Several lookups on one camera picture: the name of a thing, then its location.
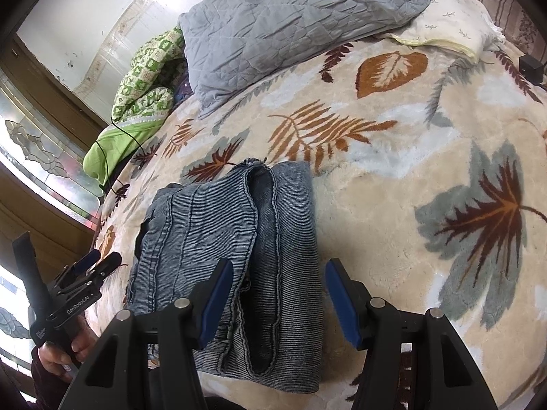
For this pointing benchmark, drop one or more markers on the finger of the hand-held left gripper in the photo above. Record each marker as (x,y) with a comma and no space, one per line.
(89,259)
(107,264)

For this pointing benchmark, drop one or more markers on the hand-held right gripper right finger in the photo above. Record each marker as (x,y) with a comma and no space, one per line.
(342,307)

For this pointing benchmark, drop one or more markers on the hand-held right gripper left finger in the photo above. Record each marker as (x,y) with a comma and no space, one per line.
(216,303)

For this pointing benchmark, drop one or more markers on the blue denim pants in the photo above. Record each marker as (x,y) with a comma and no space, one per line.
(290,239)

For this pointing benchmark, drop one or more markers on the person's left forearm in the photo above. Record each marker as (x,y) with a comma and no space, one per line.
(42,393)

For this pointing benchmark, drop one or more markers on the person's left hand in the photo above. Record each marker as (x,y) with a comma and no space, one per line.
(49,358)

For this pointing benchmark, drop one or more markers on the leaded glass door panel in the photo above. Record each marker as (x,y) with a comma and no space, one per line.
(42,149)
(15,329)

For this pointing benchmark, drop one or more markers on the brown wooden door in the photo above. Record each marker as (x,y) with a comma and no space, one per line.
(42,218)

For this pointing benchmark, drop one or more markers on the leaf print blanket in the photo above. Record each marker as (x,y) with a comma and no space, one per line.
(384,171)

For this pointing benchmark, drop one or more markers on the green patterned quilt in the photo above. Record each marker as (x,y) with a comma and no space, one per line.
(145,81)

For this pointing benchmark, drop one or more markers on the purple cloth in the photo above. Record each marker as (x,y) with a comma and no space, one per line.
(183,89)

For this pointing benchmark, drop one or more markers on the grey quilted pillow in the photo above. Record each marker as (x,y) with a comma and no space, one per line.
(290,25)

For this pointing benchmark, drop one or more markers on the black charger adapter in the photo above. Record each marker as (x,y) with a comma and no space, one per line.
(531,66)

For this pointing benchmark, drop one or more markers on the white floral pillow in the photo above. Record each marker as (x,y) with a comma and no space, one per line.
(453,21)

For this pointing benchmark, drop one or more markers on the striped cushion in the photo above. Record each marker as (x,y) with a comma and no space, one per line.
(508,13)

